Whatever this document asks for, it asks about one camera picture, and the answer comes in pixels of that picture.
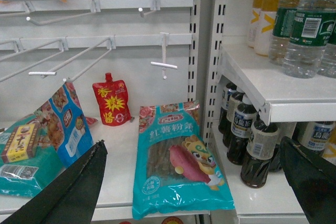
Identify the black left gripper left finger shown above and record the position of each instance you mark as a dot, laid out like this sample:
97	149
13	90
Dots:
72	197

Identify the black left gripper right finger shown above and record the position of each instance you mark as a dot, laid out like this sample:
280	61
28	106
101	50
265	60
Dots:
312	180

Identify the white shelf board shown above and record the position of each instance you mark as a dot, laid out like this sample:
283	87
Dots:
276	96

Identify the water bottle green label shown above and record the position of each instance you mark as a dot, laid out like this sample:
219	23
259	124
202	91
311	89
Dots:
282	30
312	27

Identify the teal bag with box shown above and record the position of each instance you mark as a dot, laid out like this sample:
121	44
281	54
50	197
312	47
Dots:
29	177

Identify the dark oolong tea bottle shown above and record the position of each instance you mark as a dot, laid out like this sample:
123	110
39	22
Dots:
244	116
259	153
228	90

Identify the blue snack bag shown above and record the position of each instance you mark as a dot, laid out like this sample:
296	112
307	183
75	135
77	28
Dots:
67	128

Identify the teal sweet potato noodle bag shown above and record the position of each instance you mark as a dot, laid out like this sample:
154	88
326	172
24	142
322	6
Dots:
175	170

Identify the red sauce pouch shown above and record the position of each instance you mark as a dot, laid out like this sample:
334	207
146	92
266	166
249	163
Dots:
112	98

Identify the white peg hook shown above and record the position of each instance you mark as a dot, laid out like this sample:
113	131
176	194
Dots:
164	39

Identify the yellow white drink bottle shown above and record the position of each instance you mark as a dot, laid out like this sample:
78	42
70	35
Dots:
265	27

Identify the white perforated upright post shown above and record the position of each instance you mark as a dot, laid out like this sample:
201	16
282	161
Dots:
206	27

